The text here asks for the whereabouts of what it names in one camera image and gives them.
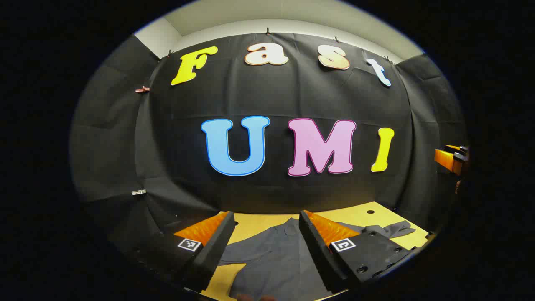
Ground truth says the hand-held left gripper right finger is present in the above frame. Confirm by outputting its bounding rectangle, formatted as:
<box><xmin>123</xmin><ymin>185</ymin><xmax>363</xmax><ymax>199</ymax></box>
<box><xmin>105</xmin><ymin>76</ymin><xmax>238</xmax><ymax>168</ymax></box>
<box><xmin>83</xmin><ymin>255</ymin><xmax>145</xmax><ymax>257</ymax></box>
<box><xmin>298</xmin><ymin>210</ymin><xmax>416</xmax><ymax>294</ymax></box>

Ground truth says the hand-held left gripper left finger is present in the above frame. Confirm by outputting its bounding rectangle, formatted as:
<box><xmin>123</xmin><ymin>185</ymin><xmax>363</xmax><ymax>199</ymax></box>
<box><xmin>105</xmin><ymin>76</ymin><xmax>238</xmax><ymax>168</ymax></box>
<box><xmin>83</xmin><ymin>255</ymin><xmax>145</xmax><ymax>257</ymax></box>
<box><xmin>134</xmin><ymin>211</ymin><xmax>237</xmax><ymax>293</ymax></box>

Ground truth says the grey button shirt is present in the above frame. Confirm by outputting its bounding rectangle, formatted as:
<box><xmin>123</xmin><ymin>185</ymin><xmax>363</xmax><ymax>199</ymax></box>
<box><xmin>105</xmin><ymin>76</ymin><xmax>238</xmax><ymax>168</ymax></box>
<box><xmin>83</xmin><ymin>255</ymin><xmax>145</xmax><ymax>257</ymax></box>
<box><xmin>217</xmin><ymin>217</ymin><xmax>416</xmax><ymax>301</ymax></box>

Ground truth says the black backdrop cloth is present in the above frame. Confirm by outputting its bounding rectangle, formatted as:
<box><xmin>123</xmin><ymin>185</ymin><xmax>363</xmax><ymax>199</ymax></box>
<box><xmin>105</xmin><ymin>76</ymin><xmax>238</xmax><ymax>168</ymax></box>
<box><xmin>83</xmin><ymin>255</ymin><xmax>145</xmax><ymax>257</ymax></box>
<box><xmin>69</xmin><ymin>33</ymin><xmax>466</xmax><ymax>251</ymax></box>

